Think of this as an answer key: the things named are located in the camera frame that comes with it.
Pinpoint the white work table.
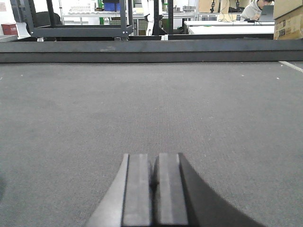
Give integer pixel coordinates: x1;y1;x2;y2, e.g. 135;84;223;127
184;21;275;35

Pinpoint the red box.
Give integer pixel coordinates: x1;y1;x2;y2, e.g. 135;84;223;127
1;23;18;35

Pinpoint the cardboard box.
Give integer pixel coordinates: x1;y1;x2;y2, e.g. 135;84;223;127
273;0;303;40

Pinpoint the dark grey table mat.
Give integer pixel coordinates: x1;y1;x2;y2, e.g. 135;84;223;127
0;62;303;227

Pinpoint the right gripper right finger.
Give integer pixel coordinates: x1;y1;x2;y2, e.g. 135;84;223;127
153;153;262;227

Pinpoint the person in grey hoodie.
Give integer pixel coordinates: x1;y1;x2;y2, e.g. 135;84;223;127
240;0;275;21

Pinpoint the black metal cart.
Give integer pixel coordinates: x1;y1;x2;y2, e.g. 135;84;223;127
24;0;134;40

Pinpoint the white plastic basket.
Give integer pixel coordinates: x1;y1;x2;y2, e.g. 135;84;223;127
68;0;96;13

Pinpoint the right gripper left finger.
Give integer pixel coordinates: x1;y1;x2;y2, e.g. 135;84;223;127
85;154;152;227

